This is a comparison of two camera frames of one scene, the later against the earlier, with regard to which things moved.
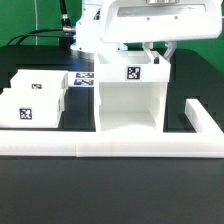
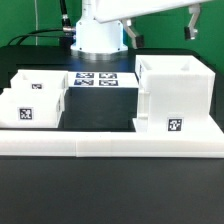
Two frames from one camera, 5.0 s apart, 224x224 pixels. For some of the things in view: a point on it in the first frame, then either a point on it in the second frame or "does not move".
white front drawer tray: x=31 y=107 does not move
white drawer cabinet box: x=131 y=92 -> x=175 y=94
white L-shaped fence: x=206 y=142 does not move
